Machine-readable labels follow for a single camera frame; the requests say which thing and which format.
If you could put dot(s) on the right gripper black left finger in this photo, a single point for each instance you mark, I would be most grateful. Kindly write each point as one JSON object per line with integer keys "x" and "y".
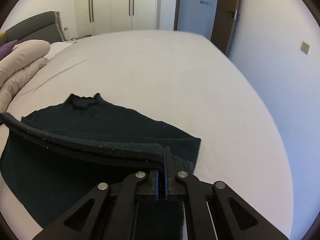
{"x": 107, "y": 211}

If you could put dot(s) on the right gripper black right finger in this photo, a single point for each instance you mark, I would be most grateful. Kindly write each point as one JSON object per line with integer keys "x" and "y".
{"x": 213, "y": 211}

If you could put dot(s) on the dark green knit sweater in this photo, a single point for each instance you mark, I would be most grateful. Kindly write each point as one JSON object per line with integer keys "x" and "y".
{"x": 54, "y": 156}

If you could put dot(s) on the white bed mattress sheet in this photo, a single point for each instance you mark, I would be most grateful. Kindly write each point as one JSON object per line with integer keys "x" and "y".
{"x": 184, "y": 80}

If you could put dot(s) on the beige folded duvet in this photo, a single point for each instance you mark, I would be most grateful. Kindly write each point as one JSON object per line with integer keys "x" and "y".
{"x": 17, "y": 68}

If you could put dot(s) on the purple pillow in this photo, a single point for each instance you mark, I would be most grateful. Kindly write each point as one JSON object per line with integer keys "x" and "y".
{"x": 6, "y": 49}

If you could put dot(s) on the grey upholstered headboard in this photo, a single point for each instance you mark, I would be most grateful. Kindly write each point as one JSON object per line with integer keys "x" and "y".
{"x": 45, "y": 26}

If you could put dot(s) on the yellow pillow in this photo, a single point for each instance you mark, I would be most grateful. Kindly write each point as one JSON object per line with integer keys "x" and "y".
{"x": 2, "y": 36}

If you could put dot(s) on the brown wooden door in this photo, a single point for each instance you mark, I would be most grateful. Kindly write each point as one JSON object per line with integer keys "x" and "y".
{"x": 224, "y": 24}

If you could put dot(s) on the beige wall switch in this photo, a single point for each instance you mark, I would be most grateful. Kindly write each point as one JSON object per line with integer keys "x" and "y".
{"x": 305, "y": 47}

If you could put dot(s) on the white wardrobe with handles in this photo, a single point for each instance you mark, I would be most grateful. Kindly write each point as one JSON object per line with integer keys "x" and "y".
{"x": 95, "y": 17}

